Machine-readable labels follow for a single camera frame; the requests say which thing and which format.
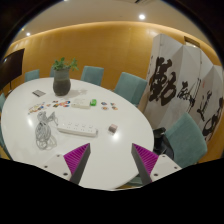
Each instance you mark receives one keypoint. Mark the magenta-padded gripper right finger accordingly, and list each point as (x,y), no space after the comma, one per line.
(148,161)

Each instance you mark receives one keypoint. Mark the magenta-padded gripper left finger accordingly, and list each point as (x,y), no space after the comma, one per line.
(75,160)

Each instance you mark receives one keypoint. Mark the black bag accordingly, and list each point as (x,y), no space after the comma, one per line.
(163,143)

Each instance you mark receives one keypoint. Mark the teal upholstered chair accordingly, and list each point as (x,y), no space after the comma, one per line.
(32,75)
(92,75)
(135,181)
(186,140)
(131,87)
(52,72)

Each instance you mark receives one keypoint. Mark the white power strip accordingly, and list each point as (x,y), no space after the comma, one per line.
(77,128)

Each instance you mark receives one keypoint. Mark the round colourful sticker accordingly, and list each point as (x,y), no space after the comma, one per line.
(112,104)
(55,105)
(64,106)
(105,108)
(66,102)
(104,103)
(114,108)

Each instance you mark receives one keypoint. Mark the clear plastic box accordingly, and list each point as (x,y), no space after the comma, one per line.
(80,104)

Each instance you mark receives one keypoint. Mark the small green object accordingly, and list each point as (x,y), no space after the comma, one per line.
(93,102)

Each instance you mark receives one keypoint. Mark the colourful sticker sheet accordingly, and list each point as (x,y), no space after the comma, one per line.
(36,108)

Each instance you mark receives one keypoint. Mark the small grey card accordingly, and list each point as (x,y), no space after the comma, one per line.
(39,93)

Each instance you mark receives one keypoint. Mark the potted plant in grey vase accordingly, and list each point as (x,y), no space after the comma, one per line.
(61,83)

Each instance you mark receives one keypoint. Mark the white calligraphy folding screen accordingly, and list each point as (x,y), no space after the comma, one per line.
(180,83)

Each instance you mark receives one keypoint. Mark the recessed ceiling lights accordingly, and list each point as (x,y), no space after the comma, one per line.
(142,16)

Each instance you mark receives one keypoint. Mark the black wall screen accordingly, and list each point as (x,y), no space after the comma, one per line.
(11,66)

